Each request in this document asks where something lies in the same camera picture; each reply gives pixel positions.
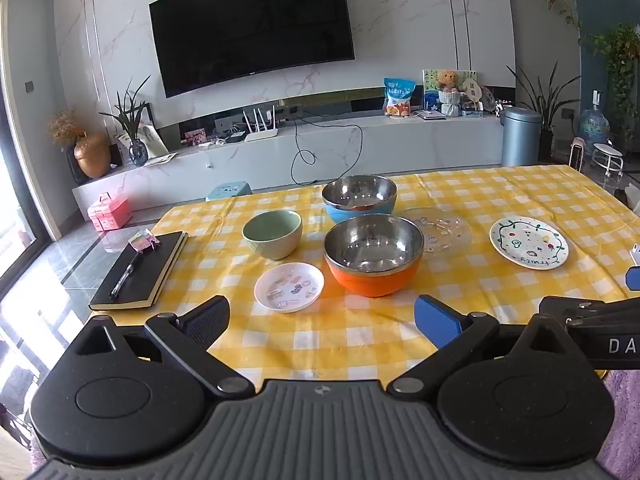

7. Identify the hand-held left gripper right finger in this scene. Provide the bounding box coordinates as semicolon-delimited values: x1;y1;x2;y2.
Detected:
387;294;576;397

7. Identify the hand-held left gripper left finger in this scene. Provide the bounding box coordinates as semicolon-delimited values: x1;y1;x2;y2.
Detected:
70;295;257;397

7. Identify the clear glass sticker plate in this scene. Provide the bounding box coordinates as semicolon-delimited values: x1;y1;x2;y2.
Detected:
400;206;473;261

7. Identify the orange steel bowl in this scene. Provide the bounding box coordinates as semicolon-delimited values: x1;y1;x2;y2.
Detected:
323;215;425;298

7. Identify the green ceramic bowl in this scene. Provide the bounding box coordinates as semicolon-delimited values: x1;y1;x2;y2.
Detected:
242;210;304;261

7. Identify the blue steel bowl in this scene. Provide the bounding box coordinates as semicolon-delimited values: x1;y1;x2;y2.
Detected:
321;175;398;226

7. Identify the black notebook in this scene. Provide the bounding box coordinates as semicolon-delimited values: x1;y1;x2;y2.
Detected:
89;231;189;311

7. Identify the yellow checked tablecloth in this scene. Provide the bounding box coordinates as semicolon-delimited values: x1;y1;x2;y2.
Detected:
90;162;640;395

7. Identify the small white sticker plate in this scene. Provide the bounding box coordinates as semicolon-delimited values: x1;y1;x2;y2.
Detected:
253;262;325;314

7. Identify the black pen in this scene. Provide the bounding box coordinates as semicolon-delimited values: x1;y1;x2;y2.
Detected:
109;250;146;300

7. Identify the white painted plate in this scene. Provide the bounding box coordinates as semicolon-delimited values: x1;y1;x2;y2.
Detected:
489;216;571;271

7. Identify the pink patterned clip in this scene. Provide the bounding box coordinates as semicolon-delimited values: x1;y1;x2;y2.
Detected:
128;229;162;253

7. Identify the white round stool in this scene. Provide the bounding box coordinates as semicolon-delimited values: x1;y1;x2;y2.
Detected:
591;142;623;178

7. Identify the teal plastic stool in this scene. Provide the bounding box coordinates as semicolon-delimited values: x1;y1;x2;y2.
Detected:
206;182;252;203

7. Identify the pink storage box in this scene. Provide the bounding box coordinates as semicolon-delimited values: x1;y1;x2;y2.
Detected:
87;192;132;232

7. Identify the blue water bottle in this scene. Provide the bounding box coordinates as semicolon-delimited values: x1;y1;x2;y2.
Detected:
579;107;611;148

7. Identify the white marble television console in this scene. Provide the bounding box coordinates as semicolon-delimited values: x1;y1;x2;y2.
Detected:
71;112;506;221

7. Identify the grey metal trash can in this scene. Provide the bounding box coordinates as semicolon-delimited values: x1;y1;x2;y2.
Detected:
500;106;543;167

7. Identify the white drawing card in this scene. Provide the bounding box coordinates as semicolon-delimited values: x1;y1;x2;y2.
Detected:
140;121;171;157

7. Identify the potted long-leaf plant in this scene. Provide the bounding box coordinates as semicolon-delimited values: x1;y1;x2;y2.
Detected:
506;62;581;163

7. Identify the white router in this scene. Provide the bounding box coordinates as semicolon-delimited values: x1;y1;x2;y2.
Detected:
243;107;279;142

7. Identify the gold round vase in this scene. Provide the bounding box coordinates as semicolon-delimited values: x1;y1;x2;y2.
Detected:
74;131;112;179

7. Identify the tall green climbing plant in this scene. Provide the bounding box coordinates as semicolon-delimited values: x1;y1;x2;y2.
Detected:
592;22;640;141

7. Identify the green leafy plant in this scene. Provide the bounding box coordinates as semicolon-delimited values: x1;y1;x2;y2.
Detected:
98;75;153;143

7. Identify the blue snack bag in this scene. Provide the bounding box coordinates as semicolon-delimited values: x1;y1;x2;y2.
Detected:
384;78;417;117

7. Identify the round paper fan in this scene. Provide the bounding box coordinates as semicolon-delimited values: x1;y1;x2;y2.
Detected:
460;76;485;111

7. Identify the green drawing picture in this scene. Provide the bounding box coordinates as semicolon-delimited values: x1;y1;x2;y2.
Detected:
422;69;476;111

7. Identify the dried flower bunch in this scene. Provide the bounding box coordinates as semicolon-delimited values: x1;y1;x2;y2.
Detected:
48;109;86;147

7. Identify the black flat television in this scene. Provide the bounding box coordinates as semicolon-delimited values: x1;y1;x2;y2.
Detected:
149;0;356;99

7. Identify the black cable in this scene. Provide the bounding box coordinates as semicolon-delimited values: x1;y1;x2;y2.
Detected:
291;112;363;186

